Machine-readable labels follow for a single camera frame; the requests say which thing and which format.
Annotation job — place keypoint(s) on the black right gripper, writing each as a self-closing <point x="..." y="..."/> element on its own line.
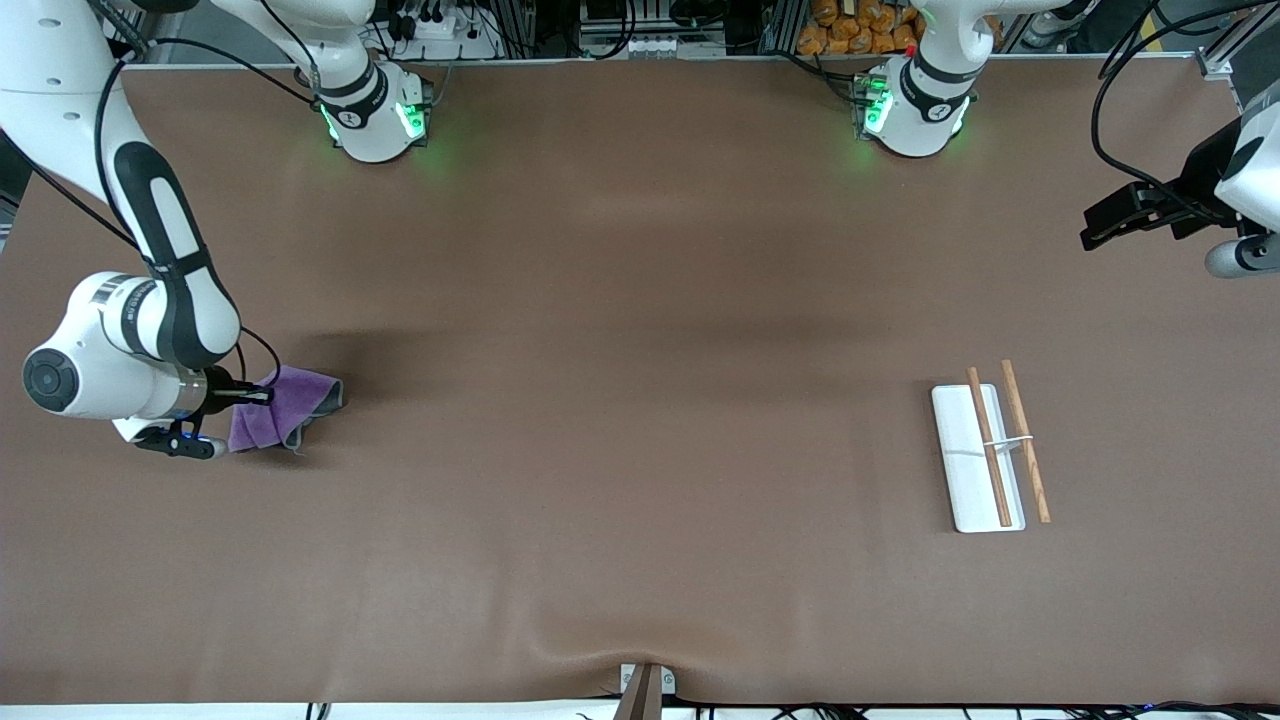
<point x="219" y="385"/>

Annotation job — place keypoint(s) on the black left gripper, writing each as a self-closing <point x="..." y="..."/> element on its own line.
<point x="1195" y="185"/>

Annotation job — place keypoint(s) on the purple towel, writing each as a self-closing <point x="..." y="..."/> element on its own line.
<point x="280" y="410"/>

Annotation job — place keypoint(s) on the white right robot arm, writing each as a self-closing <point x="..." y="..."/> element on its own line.
<point x="150" y="320"/>

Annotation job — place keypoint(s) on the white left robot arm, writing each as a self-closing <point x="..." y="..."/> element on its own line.
<point x="915" y="120"/>

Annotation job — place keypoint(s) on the wooden rack rod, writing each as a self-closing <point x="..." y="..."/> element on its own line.
<point x="1027" y="445"/>
<point x="989" y="450"/>

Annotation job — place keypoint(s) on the white rack base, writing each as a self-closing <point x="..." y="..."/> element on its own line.
<point x="965" y="480"/>

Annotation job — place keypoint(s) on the orange snack bags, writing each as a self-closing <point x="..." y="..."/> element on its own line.
<point x="850" y="30"/>

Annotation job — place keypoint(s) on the brown table mat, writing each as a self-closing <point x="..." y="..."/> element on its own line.
<point x="640" y="400"/>

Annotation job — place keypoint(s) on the white power strip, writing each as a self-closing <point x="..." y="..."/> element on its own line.
<point x="440" y="30"/>

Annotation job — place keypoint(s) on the white terminal block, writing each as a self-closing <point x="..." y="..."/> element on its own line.
<point x="650" y="46"/>

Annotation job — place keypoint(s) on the aluminium frame profile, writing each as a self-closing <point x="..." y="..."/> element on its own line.
<point x="1215" y="62"/>

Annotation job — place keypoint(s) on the aluminium post with brackets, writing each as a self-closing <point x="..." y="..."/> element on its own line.
<point x="647" y="695"/>

